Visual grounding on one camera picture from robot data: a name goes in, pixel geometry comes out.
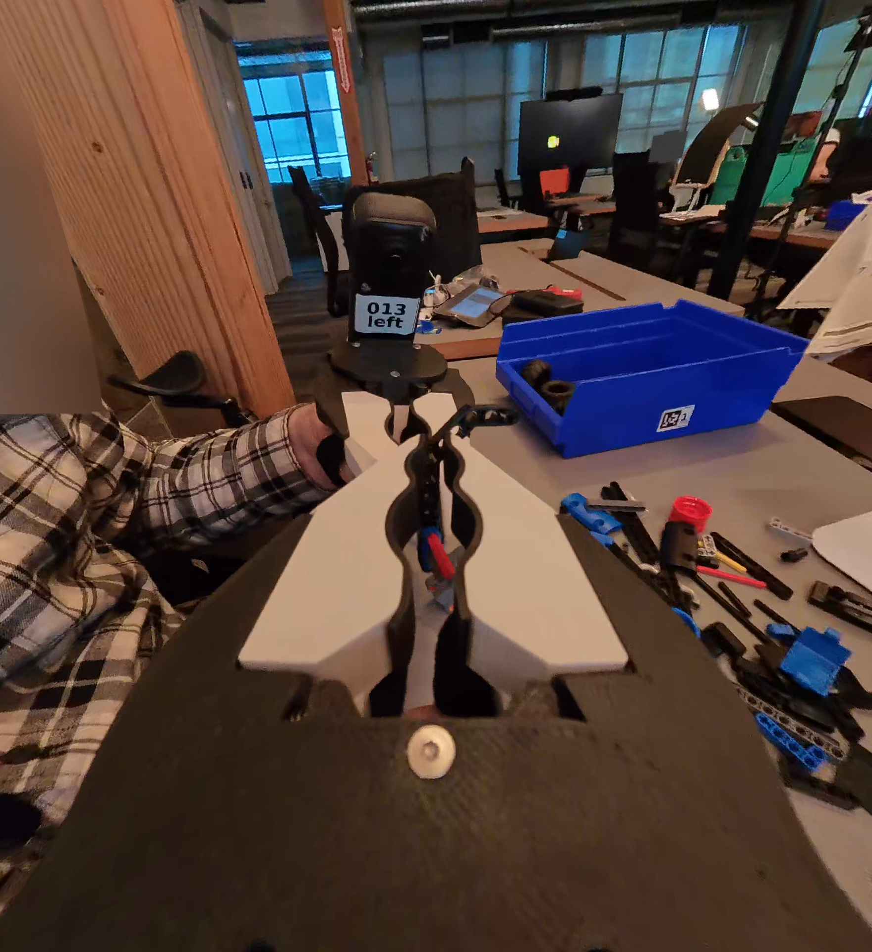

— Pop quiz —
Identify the pile of black toy beams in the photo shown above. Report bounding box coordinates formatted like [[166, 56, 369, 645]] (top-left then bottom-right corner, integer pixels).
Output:
[[603, 479, 872, 841]]

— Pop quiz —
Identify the black monitor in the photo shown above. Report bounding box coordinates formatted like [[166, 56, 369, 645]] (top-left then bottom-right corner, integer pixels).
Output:
[[518, 93, 624, 177]]

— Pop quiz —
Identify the grey work desk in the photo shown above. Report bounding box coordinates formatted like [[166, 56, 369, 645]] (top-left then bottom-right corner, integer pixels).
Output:
[[428, 238, 745, 358]]

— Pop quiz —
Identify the black flat case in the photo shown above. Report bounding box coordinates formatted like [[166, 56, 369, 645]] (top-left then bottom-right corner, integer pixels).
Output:
[[514, 290, 585, 317]]

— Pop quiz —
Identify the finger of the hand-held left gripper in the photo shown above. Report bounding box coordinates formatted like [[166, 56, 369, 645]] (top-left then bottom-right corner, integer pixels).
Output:
[[415, 392, 459, 441], [341, 392, 408, 478]]

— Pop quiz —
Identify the black office chair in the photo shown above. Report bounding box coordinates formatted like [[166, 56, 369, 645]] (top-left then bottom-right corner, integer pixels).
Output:
[[341, 158, 483, 287], [610, 149, 675, 269]]

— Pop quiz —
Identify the black toy block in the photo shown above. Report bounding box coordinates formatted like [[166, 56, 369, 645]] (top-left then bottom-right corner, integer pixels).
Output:
[[659, 521, 698, 574]]

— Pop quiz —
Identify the blue angled toy beam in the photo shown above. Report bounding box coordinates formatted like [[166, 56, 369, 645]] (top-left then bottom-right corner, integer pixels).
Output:
[[754, 710, 829, 771]]

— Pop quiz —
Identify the black chair armrest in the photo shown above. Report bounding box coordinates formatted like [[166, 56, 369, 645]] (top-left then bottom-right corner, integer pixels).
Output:
[[107, 350, 254, 431]]

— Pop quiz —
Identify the blue plastic bin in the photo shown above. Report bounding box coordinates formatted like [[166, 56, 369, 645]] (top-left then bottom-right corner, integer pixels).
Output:
[[495, 299, 810, 459]]

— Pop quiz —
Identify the tablet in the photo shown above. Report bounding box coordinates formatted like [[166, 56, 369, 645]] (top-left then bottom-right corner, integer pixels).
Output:
[[436, 283, 515, 328]]

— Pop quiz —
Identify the person's left hand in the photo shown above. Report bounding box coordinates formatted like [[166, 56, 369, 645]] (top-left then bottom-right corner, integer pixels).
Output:
[[287, 402, 358, 493]]

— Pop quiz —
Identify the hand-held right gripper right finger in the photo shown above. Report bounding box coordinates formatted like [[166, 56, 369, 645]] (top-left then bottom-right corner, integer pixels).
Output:
[[436, 437, 630, 718]]

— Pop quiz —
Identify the blue curved toy panel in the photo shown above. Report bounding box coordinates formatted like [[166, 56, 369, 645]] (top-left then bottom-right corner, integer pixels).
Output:
[[561, 492, 623, 536]]

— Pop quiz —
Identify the green backdrop cloth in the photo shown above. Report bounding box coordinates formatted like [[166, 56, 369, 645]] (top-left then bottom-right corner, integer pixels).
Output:
[[711, 145, 831, 208]]

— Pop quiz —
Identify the black toy frame piece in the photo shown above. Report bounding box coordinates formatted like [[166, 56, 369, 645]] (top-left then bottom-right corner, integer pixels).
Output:
[[808, 580, 872, 650]]

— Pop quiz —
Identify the instruction booklet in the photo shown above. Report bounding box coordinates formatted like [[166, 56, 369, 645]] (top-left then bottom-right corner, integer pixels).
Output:
[[778, 165, 872, 357]]

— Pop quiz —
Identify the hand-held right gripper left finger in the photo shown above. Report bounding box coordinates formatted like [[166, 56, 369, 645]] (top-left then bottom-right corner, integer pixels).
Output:
[[237, 439, 437, 718]]

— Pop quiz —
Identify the black pole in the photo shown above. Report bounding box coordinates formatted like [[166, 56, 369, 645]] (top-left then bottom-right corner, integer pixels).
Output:
[[707, 0, 827, 298]]

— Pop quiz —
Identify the red toy wheel rim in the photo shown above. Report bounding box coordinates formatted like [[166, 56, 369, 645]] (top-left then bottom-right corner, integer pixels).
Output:
[[668, 496, 713, 533]]

